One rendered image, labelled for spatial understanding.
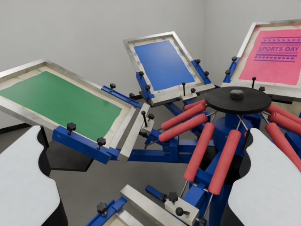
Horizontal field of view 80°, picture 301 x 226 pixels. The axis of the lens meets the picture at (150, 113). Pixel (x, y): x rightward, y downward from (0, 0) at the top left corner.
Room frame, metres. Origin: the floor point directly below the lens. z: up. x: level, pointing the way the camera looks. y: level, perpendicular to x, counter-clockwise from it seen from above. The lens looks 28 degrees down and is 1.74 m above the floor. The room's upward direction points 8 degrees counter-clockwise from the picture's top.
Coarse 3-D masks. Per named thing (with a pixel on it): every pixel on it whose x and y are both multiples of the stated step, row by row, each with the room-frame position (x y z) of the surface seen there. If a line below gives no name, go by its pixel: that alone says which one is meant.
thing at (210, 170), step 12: (252, 120) 1.04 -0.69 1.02; (192, 132) 1.12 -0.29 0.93; (288, 132) 0.83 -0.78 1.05; (168, 144) 0.88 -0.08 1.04; (180, 144) 0.89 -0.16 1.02; (192, 144) 0.87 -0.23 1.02; (300, 144) 0.72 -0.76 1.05; (216, 156) 0.74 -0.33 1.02; (300, 156) 0.68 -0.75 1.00; (204, 180) 0.58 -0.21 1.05
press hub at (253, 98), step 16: (208, 96) 0.89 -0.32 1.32; (224, 96) 0.86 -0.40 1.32; (240, 96) 0.81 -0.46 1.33; (256, 96) 0.81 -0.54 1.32; (224, 112) 0.73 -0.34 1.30; (240, 112) 0.69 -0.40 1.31; (256, 112) 0.68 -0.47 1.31; (224, 128) 0.81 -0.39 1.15; (240, 128) 0.79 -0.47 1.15; (224, 144) 0.77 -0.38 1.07; (240, 144) 0.74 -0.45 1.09; (208, 160) 0.74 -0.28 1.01; (240, 160) 0.70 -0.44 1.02; (224, 192) 0.75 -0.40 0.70; (224, 208) 0.75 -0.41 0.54
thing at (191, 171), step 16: (192, 112) 0.93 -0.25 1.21; (272, 112) 0.75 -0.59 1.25; (160, 128) 1.00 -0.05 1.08; (176, 128) 0.84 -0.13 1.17; (192, 128) 0.82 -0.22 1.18; (208, 128) 0.74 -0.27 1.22; (272, 128) 0.67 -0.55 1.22; (288, 128) 0.70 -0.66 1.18; (288, 144) 0.60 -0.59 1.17; (192, 160) 0.64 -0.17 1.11; (224, 160) 0.58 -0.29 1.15; (192, 176) 0.59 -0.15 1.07; (224, 176) 0.54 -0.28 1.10
